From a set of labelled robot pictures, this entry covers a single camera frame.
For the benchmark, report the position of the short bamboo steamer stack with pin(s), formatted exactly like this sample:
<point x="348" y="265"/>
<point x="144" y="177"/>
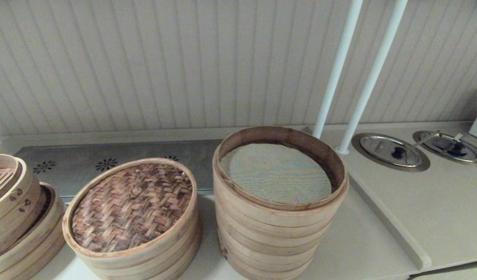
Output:
<point x="168" y="260"/>

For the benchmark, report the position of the white metal pole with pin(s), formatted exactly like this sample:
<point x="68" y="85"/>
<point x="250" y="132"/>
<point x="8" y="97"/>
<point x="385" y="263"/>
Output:
<point x="372" y="74"/>
<point x="337" y="66"/>

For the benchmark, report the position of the tall bamboo steamer stack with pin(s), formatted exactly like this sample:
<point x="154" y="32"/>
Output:
<point x="277" y="241"/>

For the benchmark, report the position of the grey cloth steamer liner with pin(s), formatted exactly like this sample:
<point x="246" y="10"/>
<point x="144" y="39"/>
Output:
<point x="277" y="175"/>

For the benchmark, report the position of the woven bamboo steamer lid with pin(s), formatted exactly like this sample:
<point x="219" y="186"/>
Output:
<point x="129" y="210"/>

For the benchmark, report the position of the steel lid with black knob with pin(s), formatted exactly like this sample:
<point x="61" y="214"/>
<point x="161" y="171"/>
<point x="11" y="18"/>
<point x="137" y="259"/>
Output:
<point x="378" y="147"/>
<point x="472" y="153"/>

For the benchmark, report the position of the bamboo steamers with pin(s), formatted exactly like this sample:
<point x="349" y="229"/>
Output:
<point x="40" y="241"/>

